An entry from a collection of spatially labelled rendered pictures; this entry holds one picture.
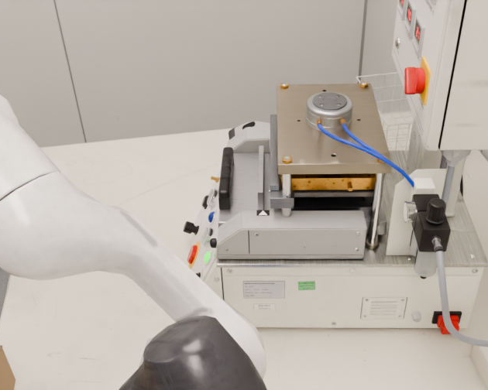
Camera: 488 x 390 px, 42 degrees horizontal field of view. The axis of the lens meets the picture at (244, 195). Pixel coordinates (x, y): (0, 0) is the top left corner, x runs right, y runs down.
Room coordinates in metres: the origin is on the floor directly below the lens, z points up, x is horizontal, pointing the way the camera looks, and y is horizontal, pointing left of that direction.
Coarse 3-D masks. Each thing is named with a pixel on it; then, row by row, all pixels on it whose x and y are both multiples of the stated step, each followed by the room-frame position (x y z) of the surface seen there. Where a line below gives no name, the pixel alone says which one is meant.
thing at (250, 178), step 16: (240, 160) 1.04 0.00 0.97; (256, 160) 1.04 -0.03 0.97; (240, 176) 0.98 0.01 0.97; (256, 176) 0.98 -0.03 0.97; (240, 192) 0.93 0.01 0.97; (256, 192) 0.93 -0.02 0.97; (240, 208) 0.89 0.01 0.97; (256, 208) 0.88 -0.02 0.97; (272, 208) 0.88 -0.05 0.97; (368, 224) 0.83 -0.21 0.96; (384, 224) 0.83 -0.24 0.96
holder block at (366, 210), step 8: (296, 200) 0.89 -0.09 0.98; (304, 200) 0.89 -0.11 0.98; (312, 200) 0.89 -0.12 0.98; (320, 200) 0.87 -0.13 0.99; (328, 200) 0.87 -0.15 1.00; (336, 200) 0.86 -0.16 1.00; (344, 200) 0.88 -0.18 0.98; (352, 200) 0.88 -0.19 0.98; (360, 200) 0.88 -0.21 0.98; (368, 200) 0.86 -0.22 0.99; (296, 208) 0.85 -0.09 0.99; (304, 208) 0.85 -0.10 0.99; (312, 208) 0.85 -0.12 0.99; (320, 208) 0.85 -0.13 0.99; (328, 208) 0.85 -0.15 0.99; (336, 208) 0.85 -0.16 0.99; (344, 208) 0.85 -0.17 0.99; (352, 208) 0.84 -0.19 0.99; (360, 208) 0.84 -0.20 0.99; (368, 208) 0.84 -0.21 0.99; (368, 216) 0.84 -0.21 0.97
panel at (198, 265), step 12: (216, 180) 1.07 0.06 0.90; (216, 204) 0.99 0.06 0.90; (204, 216) 1.04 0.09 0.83; (216, 216) 0.95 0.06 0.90; (204, 228) 0.99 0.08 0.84; (216, 228) 0.90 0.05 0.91; (192, 240) 1.05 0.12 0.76; (204, 252) 0.89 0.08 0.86; (216, 252) 0.82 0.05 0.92; (192, 264) 0.94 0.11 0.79; (204, 264) 0.85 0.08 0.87; (204, 276) 0.81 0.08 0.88
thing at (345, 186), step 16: (304, 176) 0.85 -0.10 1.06; (320, 176) 0.85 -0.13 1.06; (336, 176) 0.85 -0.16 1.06; (352, 176) 0.85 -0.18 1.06; (368, 176) 0.84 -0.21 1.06; (304, 192) 0.85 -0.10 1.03; (320, 192) 0.85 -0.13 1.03; (336, 192) 0.84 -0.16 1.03; (352, 192) 0.84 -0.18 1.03; (368, 192) 0.84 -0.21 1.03
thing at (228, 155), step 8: (224, 152) 1.01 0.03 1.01; (232, 152) 1.01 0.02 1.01; (224, 160) 0.98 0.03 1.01; (232, 160) 1.00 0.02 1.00; (224, 168) 0.96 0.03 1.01; (224, 176) 0.93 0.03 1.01; (224, 184) 0.91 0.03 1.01; (224, 192) 0.89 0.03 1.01; (224, 200) 0.88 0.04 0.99; (224, 208) 0.88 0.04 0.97
